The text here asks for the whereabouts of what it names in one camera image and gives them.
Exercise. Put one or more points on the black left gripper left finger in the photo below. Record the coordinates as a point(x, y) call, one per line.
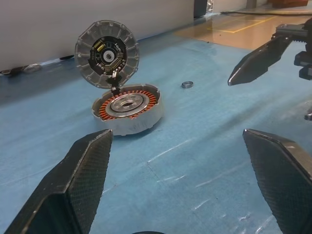
point(73, 185)

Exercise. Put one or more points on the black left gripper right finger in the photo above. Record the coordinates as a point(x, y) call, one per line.
point(287, 185)

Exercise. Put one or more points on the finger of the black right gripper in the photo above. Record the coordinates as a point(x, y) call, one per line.
point(309, 113)
point(260, 63)

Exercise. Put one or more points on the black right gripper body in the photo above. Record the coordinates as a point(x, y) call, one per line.
point(297, 31)

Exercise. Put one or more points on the silver motor base copper windings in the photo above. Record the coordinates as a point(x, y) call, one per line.
point(136, 123)

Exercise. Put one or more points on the round toothed motor disc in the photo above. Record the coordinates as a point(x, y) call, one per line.
point(83, 48)

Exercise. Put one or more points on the dark grey panel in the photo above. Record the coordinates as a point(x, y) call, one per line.
point(202, 8)

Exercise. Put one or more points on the blue plastic table sheet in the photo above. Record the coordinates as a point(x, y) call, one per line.
point(195, 158)

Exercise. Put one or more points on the white foam board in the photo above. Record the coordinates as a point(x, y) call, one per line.
point(48, 24)

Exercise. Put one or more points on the aluminium profile post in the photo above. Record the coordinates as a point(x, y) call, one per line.
point(251, 5)

